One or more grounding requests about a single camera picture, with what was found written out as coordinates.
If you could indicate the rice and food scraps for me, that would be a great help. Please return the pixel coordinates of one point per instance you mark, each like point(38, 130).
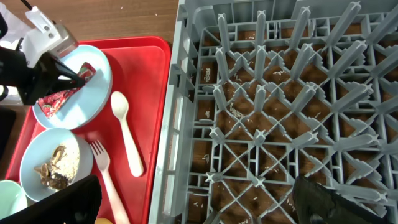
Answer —
point(61, 169)

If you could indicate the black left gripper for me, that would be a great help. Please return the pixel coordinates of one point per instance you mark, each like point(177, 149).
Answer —
point(38, 81)

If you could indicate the white plastic spoon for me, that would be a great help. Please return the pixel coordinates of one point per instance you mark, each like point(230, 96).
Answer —
point(120, 108)

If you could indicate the white plastic fork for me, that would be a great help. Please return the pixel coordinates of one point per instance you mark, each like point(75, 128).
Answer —
point(103, 161)

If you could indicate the light blue round plate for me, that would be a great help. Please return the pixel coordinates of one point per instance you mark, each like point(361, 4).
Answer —
point(87, 102)

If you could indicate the grey dishwasher rack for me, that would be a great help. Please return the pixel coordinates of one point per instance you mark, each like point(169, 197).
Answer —
point(263, 92)

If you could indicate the red candy wrapper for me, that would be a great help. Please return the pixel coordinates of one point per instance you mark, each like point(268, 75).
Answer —
point(51, 104)

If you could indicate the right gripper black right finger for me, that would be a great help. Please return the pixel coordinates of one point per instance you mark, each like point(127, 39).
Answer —
point(316, 204)

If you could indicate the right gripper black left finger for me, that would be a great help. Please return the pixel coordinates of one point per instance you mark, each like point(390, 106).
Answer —
point(78, 203)

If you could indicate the mint green bowl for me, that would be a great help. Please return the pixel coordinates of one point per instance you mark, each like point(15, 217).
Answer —
point(12, 199)

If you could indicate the light blue bowl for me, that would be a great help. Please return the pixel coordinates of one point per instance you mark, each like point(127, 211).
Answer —
point(40, 150)

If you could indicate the yellow plastic cup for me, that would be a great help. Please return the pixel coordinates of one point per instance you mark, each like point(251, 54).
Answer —
point(102, 221)

